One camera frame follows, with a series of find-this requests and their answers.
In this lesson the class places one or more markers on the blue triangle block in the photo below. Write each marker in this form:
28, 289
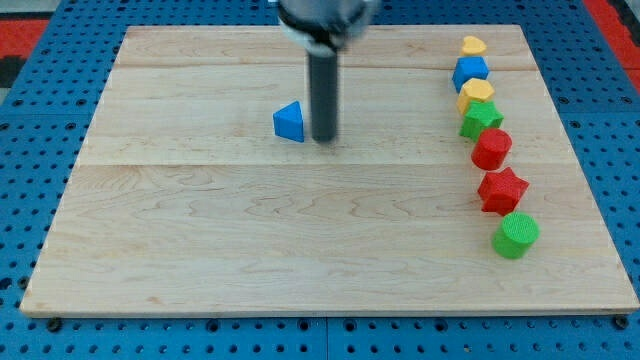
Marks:
288, 122

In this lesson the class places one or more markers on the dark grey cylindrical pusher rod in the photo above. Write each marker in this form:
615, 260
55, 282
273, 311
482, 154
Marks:
323, 96

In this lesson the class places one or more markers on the light wooden board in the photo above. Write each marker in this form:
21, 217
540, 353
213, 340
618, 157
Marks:
184, 203

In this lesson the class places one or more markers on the green star block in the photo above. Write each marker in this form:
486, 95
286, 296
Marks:
478, 117

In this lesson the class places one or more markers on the red cylinder block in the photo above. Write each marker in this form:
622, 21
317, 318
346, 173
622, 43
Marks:
491, 149

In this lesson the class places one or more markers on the yellow hexagon block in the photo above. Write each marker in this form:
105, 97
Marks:
474, 89

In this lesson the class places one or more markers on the red star block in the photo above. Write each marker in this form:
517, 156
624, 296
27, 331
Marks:
502, 191

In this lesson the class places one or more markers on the blue hexagon block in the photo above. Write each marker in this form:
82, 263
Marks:
467, 68

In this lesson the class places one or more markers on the yellow heart block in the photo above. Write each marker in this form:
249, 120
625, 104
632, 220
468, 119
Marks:
472, 46

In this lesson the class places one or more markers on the green cylinder block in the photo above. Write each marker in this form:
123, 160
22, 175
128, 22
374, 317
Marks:
515, 235

